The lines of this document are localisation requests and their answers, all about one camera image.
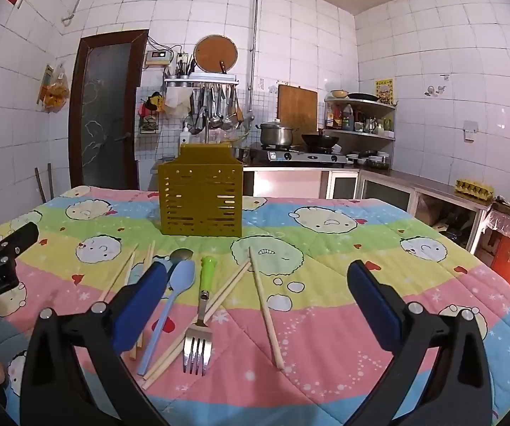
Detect hanging plastic bags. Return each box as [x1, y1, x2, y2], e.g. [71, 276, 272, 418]
[37, 63, 70, 114]

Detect green handled metal fork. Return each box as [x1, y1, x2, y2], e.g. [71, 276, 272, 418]
[182, 256, 218, 376]

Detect round wooden board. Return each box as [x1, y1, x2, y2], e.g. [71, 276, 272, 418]
[194, 34, 238, 74]

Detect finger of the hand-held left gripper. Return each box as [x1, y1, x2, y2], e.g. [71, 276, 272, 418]
[0, 222, 39, 267]

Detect yellow egg carton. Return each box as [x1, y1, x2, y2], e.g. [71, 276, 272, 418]
[454, 179, 495, 200]

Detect rectangular wooden cutting board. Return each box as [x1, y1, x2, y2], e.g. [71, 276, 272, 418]
[277, 83, 318, 134]

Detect brown framed glass door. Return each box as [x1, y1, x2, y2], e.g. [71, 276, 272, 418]
[68, 29, 149, 191]

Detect group of small bowls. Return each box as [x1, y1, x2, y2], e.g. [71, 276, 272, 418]
[347, 151, 392, 170]

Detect yellow wall poster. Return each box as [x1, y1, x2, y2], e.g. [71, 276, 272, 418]
[374, 78, 395, 105]

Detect white hanging cloth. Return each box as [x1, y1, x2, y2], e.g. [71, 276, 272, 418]
[164, 88, 192, 114]

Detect steel gas stove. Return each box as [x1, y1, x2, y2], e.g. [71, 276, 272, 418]
[248, 146, 349, 167]

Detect row of hanging metal ladles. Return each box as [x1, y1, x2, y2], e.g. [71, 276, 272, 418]
[184, 85, 244, 134]

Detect metal wall rack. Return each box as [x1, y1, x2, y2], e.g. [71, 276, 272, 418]
[163, 75, 240, 89]

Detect blue plastic spoon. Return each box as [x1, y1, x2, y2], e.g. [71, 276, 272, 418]
[137, 260, 196, 376]

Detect metal corner shelf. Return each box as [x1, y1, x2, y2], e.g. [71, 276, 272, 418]
[323, 97, 398, 143]

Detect metal spoon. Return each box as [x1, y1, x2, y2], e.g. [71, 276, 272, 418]
[166, 247, 194, 276]

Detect metal cup of kitchen tools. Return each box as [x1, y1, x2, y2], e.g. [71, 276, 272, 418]
[175, 53, 196, 78]

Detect yellow slotted utensil holder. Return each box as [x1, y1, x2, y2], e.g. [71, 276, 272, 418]
[157, 143, 243, 237]

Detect printed pastel blanket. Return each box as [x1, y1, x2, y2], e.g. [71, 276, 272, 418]
[0, 185, 510, 426]

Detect steel cooking pot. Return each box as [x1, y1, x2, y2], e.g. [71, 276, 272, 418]
[256, 119, 299, 148]

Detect wall sticker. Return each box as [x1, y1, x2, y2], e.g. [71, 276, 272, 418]
[424, 73, 451, 97]

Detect kitchen counter with cabinets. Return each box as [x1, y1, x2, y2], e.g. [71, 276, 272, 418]
[151, 160, 493, 253]

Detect black wok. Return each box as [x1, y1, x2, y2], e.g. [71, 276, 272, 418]
[300, 130, 341, 149]

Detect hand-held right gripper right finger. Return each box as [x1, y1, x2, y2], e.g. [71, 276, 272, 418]
[347, 260, 493, 426]

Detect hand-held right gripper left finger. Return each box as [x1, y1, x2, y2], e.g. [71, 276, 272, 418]
[20, 261, 169, 426]

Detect yellow red hanging object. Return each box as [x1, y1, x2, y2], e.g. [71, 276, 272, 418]
[139, 92, 167, 116]

